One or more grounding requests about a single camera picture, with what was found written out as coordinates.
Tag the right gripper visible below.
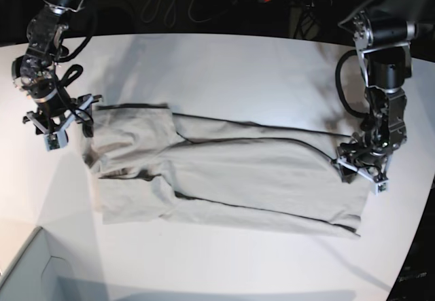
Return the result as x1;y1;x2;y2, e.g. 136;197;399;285
22;94;103;138

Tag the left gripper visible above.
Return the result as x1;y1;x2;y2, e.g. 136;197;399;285
335;134;391;184

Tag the beige t-shirt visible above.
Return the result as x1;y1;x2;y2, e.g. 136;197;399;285
82;105;370;238

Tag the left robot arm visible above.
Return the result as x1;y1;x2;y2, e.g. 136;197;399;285
335;10;417;192

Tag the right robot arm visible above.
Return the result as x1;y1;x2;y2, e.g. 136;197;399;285
12;0;97;141

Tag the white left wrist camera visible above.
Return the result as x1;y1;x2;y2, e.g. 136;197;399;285
370;179;389;196

